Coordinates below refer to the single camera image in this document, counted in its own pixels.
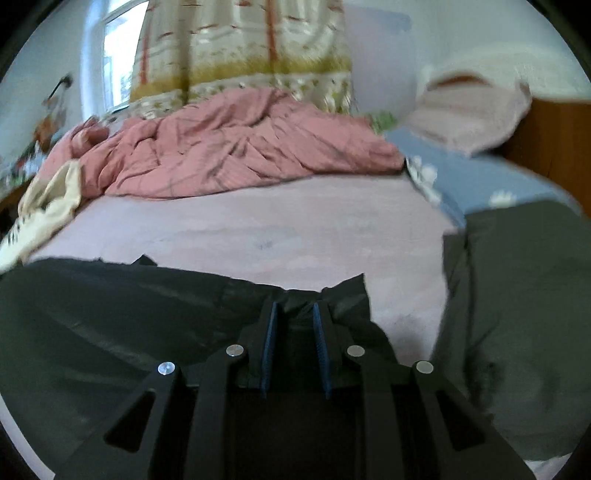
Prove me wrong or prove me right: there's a patterned cream curtain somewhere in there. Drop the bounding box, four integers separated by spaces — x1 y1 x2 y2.
129 0 356 114

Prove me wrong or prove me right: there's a cream printed blanket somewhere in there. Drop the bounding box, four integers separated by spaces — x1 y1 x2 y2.
0 159 84 273

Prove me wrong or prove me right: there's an olive green garment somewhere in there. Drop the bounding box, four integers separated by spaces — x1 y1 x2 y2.
427 200 591 462

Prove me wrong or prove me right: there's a translucent white storage box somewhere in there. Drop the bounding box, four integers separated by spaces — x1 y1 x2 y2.
344 2 416 118

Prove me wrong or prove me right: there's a clutter of small bottles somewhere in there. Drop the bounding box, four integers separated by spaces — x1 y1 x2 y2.
0 138 51 185

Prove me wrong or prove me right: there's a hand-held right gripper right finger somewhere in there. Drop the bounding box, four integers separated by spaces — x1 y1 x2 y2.
313 300 536 480

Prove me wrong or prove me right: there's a pink quilt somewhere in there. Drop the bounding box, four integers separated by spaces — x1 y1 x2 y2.
39 88 409 199

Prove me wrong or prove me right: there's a blue floral pillow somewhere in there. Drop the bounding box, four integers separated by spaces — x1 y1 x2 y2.
383 127 583 227

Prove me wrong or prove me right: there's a wall hanging ornament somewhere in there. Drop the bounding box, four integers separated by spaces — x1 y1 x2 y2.
32 76 75 153

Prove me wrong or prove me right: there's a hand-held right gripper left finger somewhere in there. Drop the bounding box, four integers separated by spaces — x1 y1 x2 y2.
53 298 282 480

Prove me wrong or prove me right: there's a large dark jacket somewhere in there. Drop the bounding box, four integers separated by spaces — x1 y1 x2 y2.
0 254 400 480

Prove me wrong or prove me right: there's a wooden headboard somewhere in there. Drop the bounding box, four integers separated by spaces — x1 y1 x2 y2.
427 74 591 183

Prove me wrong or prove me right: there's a window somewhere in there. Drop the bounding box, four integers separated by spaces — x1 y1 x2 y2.
81 0 151 116

